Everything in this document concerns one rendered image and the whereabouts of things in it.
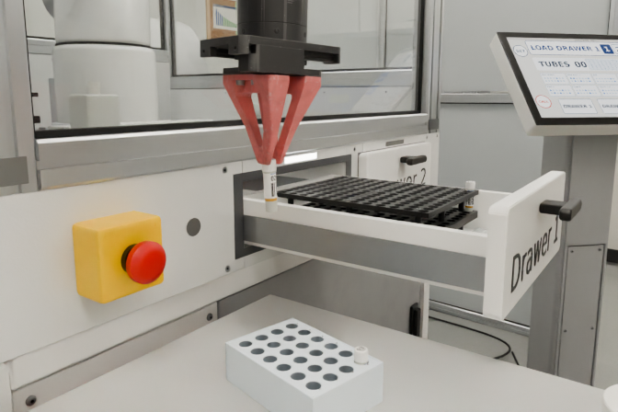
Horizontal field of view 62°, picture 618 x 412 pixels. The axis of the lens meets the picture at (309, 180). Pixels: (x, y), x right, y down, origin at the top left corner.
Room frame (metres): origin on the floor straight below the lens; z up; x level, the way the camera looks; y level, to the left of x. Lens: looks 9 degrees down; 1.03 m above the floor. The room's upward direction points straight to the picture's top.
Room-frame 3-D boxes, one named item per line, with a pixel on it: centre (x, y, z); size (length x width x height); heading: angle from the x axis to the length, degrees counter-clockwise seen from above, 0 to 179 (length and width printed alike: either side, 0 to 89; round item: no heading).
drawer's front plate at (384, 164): (1.02, -0.18, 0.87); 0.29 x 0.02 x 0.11; 144
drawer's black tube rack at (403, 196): (0.69, -0.09, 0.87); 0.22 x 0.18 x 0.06; 54
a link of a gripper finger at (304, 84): (0.43, 0.04, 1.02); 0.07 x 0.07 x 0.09; 42
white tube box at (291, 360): (0.44, 0.01, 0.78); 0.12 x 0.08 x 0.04; 42
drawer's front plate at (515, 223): (0.58, -0.26, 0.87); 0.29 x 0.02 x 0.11; 144
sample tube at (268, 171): (0.44, 0.03, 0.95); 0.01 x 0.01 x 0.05
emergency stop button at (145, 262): (0.46, 0.16, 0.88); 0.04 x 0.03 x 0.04; 144
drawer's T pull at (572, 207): (0.56, -0.28, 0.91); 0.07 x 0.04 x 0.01; 144
